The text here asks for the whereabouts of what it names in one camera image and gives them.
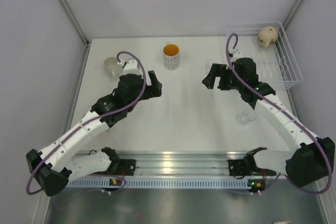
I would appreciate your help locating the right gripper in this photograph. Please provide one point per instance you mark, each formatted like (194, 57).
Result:
(217, 71)

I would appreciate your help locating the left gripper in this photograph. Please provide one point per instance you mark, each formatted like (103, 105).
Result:
(153, 91)

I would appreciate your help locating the floral mug orange inside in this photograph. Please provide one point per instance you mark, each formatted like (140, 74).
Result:
(171, 56)

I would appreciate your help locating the white speckled mug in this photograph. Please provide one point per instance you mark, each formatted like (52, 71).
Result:
(112, 67)

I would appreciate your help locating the beige ceramic mug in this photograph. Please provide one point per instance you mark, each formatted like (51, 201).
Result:
(267, 36)

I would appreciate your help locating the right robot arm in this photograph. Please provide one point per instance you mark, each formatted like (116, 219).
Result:
(309, 158)

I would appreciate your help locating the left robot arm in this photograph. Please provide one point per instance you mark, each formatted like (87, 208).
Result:
(55, 166)

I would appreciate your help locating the clear glass cup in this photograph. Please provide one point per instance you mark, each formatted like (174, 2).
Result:
(246, 117)
(208, 65)

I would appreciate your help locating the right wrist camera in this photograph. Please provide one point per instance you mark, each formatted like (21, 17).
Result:
(235, 53)

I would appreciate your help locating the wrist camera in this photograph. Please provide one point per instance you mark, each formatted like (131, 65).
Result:
(132, 67)
(235, 53)

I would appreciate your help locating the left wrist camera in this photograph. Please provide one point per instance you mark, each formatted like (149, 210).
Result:
(132, 67)

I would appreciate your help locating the white wire dish rack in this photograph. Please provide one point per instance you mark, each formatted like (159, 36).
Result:
(276, 65)

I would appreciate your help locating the aluminium mounting rail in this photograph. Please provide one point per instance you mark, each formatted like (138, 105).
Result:
(180, 164)

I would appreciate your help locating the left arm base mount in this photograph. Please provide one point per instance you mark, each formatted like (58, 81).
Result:
(122, 167)

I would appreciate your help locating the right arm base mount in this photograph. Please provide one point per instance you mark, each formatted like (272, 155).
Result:
(241, 168)

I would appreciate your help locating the perforated cable duct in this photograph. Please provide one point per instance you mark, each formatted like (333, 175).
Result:
(162, 183)

